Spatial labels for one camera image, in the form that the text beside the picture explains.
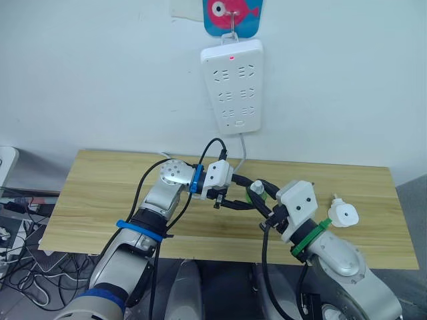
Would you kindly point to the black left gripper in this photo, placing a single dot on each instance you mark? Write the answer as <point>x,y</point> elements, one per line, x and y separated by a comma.
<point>215,194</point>

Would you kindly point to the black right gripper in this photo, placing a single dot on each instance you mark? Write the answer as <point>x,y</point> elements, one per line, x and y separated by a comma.
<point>278,218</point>

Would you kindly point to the green repellent liquid bottle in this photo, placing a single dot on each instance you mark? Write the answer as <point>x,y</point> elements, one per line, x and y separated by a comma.
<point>257,187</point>

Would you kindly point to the white mosquito repellent heater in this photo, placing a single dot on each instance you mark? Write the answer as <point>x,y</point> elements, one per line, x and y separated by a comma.
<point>345,216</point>

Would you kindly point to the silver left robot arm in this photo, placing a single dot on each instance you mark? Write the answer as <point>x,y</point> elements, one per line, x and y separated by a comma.
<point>126,253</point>

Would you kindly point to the white power strip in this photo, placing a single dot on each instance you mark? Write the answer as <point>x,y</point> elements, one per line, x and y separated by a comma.
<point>233,86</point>

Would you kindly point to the white device casing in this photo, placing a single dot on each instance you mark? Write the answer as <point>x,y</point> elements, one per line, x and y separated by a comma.
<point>6,163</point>

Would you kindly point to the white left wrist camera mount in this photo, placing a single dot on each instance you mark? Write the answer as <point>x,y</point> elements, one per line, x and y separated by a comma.
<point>218,175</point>

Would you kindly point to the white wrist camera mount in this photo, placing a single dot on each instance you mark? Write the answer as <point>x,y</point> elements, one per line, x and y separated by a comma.
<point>218,175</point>
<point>298,200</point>

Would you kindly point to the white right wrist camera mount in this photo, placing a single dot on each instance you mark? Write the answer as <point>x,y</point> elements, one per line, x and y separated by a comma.
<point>298,200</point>

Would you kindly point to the blue fish wall sticker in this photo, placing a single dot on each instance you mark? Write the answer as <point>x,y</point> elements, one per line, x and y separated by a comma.
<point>248,20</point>

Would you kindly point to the clear metal wall hook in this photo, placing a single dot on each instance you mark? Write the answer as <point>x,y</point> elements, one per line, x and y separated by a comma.
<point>232,20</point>

